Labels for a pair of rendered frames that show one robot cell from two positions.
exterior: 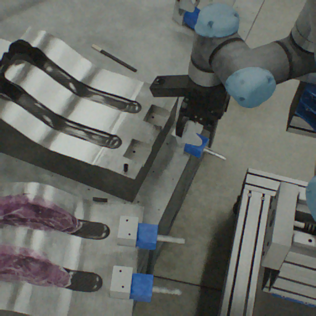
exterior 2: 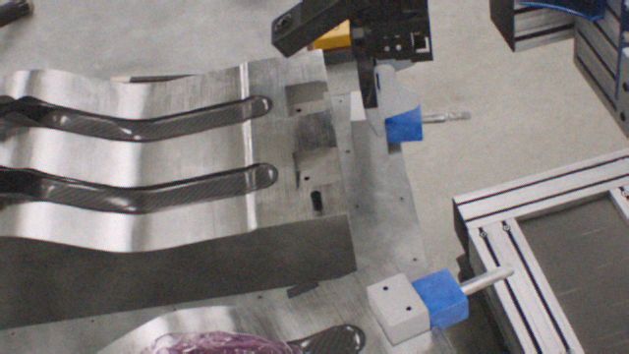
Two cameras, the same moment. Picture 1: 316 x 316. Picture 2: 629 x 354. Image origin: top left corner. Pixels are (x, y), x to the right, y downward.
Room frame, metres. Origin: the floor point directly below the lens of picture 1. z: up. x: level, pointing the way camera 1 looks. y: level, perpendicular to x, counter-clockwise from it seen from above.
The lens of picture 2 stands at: (0.11, 0.20, 1.54)
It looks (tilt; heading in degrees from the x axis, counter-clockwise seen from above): 43 degrees down; 348
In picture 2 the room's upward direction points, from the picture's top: 11 degrees counter-clockwise
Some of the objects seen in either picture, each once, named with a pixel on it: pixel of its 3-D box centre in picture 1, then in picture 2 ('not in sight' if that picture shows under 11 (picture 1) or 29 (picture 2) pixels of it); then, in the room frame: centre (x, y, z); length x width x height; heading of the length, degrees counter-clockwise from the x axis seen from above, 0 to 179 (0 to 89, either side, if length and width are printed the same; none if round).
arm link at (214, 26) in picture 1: (215, 37); not in sight; (0.89, -0.07, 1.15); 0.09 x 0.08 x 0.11; 33
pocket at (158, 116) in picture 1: (155, 121); (310, 110); (0.90, 0.02, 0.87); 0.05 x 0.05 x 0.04; 75
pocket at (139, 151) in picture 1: (137, 156); (318, 180); (0.80, 0.04, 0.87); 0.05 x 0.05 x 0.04; 75
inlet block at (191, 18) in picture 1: (197, 20); not in sight; (1.30, -0.05, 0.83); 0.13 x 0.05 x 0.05; 50
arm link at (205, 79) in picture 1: (208, 66); not in sight; (0.89, -0.07, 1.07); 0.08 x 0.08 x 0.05
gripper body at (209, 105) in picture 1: (205, 97); (384, 2); (0.89, -0.08, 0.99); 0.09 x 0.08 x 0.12; 68
